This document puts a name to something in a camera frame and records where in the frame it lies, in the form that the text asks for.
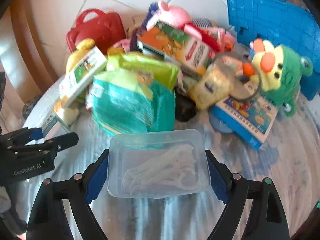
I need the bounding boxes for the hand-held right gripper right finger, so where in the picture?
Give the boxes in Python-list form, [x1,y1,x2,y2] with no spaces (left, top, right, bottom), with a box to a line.
[205,149,290,240]

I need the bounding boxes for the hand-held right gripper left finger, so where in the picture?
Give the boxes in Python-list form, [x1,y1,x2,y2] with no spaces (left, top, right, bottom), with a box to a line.
[26,149,110,240]

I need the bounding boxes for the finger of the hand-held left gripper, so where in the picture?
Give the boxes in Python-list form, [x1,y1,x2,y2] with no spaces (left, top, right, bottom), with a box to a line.
[10,132,79,155]
[0,127,45,148]

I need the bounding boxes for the white green printed box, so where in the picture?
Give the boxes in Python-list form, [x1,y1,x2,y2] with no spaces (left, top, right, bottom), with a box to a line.
[41,97,73,133]

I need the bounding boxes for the white floss picks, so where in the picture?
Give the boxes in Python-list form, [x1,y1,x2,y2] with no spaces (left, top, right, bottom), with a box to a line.
[122,145,198,193]

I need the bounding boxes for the clear plastic box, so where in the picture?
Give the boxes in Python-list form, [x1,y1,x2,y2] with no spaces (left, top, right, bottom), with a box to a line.
[107,129,212,199]

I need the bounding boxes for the person's left forearm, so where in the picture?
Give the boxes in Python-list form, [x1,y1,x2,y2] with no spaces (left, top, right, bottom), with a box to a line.
[0,180,28,238]

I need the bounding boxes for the teal plastic packet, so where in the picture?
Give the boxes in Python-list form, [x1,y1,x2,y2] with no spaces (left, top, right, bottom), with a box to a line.
[86,70,175,137]

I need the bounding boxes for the blue picture book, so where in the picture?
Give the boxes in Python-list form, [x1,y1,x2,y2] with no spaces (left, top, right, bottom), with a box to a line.
[212,94,279,150]

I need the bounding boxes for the green white card box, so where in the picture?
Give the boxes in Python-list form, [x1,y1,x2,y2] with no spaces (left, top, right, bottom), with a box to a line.
[59,46,108,108]

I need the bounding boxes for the light blue tablecloth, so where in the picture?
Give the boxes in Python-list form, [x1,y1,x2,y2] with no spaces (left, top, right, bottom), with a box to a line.
[22,42,320,240]

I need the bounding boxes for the dark brown object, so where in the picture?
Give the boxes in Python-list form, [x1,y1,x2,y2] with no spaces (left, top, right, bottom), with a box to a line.
[175,87,197,122]

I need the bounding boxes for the yellow packet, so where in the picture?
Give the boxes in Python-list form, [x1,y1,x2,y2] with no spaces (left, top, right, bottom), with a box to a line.
[189,64,234,110]

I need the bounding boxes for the yellow plush toy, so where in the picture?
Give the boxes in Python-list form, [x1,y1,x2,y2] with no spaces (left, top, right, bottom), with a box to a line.
[65,38,96,74]

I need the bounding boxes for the small pink pig plush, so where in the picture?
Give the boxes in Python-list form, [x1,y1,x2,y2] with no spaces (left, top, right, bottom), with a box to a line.
[112,39,133,53]

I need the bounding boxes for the green plastic packet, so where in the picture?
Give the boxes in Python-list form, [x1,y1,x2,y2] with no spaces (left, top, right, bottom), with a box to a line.
[106,52,179,90]

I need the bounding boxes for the red plastic carry case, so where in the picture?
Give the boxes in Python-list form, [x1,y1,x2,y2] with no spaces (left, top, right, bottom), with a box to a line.
[66,9,127,53]

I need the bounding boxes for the duck plush in frog costume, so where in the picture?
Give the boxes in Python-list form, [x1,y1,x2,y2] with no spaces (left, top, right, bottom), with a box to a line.
[249,39,314,117]

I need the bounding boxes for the orange green carton box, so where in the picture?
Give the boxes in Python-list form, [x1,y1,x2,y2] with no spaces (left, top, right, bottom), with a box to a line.
[137,21,217,77]

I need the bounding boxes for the pink box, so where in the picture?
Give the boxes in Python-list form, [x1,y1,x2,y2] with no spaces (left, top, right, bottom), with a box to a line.
[205,27,237,53]

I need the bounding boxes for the blue feather duster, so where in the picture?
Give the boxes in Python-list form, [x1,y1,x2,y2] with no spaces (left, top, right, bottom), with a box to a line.
[142,2,158,28]

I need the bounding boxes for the striped plush toy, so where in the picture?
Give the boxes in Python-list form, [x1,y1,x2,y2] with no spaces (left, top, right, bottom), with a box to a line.
[192,17,215,29]

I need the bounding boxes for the pink pig plush red dress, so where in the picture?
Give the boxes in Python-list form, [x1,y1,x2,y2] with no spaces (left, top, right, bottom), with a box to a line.
[146,0,215,50]

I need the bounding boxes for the blue plastic crate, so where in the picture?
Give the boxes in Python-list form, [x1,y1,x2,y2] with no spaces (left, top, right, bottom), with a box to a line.
[226,0,320,101]

